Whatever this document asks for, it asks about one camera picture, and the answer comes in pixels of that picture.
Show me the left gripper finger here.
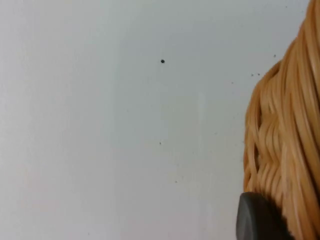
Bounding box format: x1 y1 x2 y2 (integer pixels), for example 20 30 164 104
235 191 294 240

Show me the pale brown wicker basket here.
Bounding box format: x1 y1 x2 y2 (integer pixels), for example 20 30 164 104
243 0 320 240

